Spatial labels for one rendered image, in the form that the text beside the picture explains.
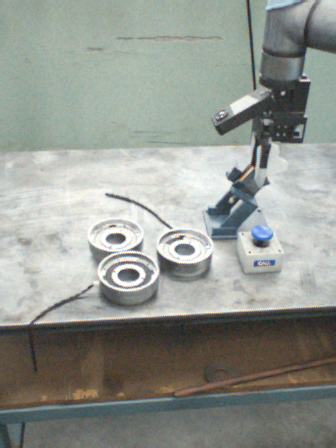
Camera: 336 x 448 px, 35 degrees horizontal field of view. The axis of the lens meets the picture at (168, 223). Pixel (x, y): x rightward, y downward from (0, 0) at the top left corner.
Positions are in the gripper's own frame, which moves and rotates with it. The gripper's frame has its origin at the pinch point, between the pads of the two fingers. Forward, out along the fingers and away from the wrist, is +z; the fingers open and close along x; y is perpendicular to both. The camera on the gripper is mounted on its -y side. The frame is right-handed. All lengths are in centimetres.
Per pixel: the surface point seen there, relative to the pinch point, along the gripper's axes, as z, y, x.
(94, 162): 11.8, -32.9, 27.1
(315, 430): 92, 31, 4
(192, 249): 9.8, -12.8, -10.5
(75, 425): 92, -42, 9
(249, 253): 7.3, -3.1, -15.1
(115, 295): 9.2, -27.1, -23.2
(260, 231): 4.4, -0.9, -12.5
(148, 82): 38, -15, 149
